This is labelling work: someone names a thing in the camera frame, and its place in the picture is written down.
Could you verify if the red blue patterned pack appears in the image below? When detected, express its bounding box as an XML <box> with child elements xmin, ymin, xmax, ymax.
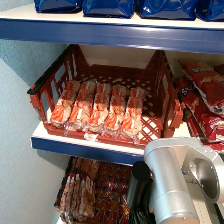
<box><xmin>92</xmin><ymin>162</ymin><xmax>133</xmax><ymax>224</ymax></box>

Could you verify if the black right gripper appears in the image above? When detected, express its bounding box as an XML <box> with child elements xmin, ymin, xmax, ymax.
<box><xmin>126</xmin><ymin>160</ymin><xmax>153</xmax><ymax>224</ymax></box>

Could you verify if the red plastic crate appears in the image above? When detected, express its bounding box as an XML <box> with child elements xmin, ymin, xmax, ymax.
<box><xmin>27</xmin><ymin>43</ymin><xmax>185</xmax><ymax>150</ymax></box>

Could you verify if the brown baked goods pack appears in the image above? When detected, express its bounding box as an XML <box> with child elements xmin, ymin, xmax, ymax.
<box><xmin>57</xmin><ymin>157</ymin><xmax>98</xmax><ymax>224</ymax></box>

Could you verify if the shiny blue bag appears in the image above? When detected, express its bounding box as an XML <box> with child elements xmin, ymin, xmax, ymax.
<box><xmin>33</xmin><ymin>0</ymin><xmax>84</xmax><ymax>14</ymax></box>
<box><xmin>82</xmin><ymin>0</ymin><xmax>137</xmax><ymax>19</ymax></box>
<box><xmin>137</xmin><ymin>0</ymin><xmax>200</xmax><ymax>21</ymax></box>
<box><xmin>195</xmin><ymin>0</ymin><xmax>224</xmax><ymax>23</ymax></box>

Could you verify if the black-rimmed crate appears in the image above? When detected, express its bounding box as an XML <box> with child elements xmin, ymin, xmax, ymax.
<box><xmin>53</xmin><ymin>155</ymin><xmax>135</xmax><ymax>224</ymax></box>

